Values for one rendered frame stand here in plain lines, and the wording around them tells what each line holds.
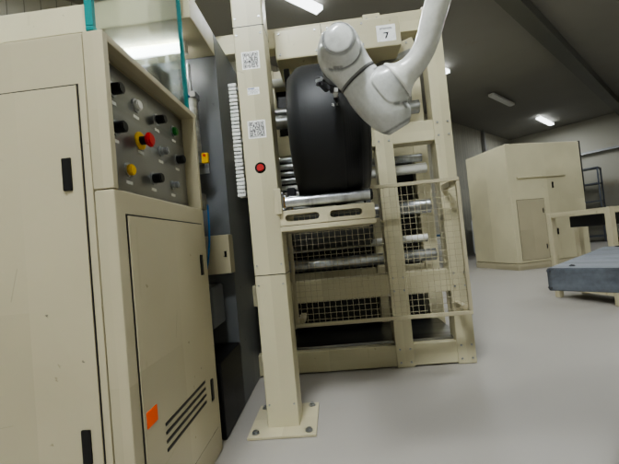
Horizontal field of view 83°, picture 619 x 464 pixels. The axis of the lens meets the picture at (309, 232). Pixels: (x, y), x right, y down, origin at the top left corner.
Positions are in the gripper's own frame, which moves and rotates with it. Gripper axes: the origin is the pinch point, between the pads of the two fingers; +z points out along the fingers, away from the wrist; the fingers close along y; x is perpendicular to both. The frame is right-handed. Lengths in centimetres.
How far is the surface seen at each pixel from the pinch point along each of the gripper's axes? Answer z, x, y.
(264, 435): 1, 124, 39
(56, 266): -49, 44, 69
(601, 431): -8, 124, -79
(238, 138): 23.7, 8.0, 40.7
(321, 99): 3.3, 1.7, 4.8
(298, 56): 55, -33, 13
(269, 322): 12, 84, 34
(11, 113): -44, 8, 77
